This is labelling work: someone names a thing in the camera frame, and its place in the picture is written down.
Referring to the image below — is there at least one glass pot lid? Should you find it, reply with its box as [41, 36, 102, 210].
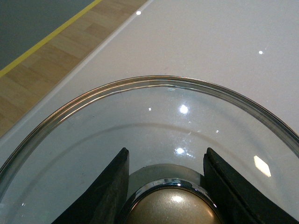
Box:
[0, 76, 299, 224]

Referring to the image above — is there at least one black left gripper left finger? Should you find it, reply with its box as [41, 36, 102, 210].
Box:
[53, 148, 129, 224]

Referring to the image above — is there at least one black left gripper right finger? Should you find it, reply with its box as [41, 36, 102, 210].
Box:
[203, 147, 298, 224]

